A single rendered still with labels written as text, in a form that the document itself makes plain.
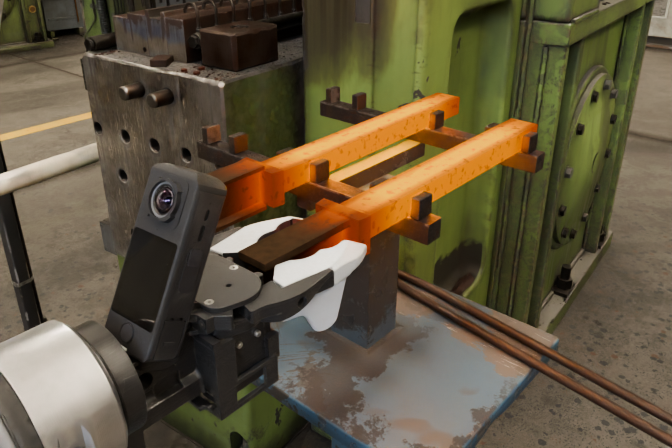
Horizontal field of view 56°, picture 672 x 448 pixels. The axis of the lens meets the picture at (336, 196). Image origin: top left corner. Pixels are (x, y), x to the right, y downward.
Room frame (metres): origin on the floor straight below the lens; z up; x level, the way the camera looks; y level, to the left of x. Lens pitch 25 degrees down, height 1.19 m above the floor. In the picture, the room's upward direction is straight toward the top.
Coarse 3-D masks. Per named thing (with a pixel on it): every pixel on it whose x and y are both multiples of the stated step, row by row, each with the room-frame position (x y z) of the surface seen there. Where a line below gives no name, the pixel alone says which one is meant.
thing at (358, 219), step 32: (512, 128) 0.67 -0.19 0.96; (448, 160) 0.57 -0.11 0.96; (480, 160) 0.59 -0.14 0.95; (384, 192) 0.50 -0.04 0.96; (416, 192) 0.51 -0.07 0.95; (448, 192) 0.55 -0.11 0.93; (320, 224) 0.43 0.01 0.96; (352, 224) 0.44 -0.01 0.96; (384, 224) 0.47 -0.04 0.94; (256, 256) 0.39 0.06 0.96; (288, 256) 0.39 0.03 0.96
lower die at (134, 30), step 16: (240, 0) 1.34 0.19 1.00; (256, 0) 1.38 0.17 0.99; (272, 0) 1.38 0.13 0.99; (288, 0) 1.38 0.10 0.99; (128, 16) 1.23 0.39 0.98; (144, 16) 1.21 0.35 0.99; (160, 16) 1.18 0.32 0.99; (176, 16) 1.18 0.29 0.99; (192, 16) 1.18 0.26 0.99; (208, 16) 1.20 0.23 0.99; (224, 16) 1.23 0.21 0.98; (240, 16) 1.27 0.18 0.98; (256, 16) 1.30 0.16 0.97; (272, 16) 1.34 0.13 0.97; (128, 32) 1.24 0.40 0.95; (144, 32) 1.21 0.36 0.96; (160, 32) 1.18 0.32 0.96; (176, 32) 1.16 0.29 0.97; (192, 32) 1.16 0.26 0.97; (288, 32) 1.38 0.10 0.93; (128, 48) 1.24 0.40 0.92; (160, 48) 1.19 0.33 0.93; (176, 48) 1.16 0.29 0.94; (192, 48) 1.16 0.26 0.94
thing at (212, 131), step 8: (328, 88) 0.84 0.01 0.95; (336, 88) 0.84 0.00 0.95; (328, 96) 0.84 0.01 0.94; (336, 96) 0.84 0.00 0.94; (352, 96) 0.81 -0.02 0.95; (360, 96) 0.81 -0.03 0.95; (352, 104) 0.81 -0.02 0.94; (360, 104) 0.81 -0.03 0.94; (208, 128) 0.68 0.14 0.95; (216, 128) 0.69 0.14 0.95; (208, 136) 0.68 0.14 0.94; (216, 136) 0.69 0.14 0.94; (232, 136) 0.65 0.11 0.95; (240, 136) 0.65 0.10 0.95; (232, 144) 0.65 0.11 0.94; (240, 144) 0.65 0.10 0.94; (232, 152) 0.65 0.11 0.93
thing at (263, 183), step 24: (432, 96) 0.80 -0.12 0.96; (456, 96) 0.80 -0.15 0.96; (384, 120) 0.70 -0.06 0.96; (408, 120) 0.70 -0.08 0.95; (312, 144) 0.62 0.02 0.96; (336, 144) 0.62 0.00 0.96; (360, 144) 0.64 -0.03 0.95; (384, 144) 0.67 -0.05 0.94; (240, 168) 0.53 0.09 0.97; (264, 168) 0.53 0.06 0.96; (288, 168) 0.55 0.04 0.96; (336, 168) 0.61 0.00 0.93; (240, 192) 0.52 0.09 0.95; (264, 192) 0.53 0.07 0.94; (240, 216) 0.51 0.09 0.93
